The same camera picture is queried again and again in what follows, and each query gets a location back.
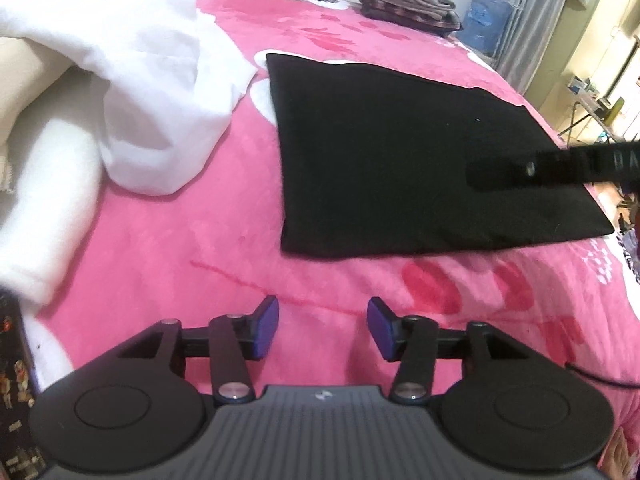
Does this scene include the black printed t-shirt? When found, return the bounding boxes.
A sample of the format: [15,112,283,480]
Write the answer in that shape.
[265,52,616,260]

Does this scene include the white cloth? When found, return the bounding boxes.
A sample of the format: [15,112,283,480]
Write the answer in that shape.
[0,0,258,197]

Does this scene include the cream garment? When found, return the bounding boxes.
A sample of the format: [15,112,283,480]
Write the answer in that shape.
[0,37,103,306]

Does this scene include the folding metal table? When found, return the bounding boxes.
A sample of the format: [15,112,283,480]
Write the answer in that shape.
[557,77,640,148]

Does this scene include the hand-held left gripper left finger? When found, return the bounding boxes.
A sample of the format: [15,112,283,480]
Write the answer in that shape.
[117,295,280,405]

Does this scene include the dark patterned cloth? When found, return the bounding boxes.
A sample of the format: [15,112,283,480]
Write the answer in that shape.
[0,290,48,476]

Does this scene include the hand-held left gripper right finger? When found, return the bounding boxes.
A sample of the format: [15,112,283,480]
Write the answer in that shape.
[367,297,531,405]

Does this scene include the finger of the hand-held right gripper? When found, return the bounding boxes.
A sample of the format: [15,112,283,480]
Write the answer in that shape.
[466,146,601,193]

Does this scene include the pink floral blanket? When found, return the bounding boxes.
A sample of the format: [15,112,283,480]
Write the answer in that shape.
[22,0,640,461]

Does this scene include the black cable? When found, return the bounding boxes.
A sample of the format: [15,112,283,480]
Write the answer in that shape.
[565,362,640,389]

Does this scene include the beige curtain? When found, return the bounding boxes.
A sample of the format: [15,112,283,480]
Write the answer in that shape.
[495,0,583,93]

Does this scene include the blue water bottle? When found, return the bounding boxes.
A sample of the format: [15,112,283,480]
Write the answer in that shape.
[457,0,513,56]

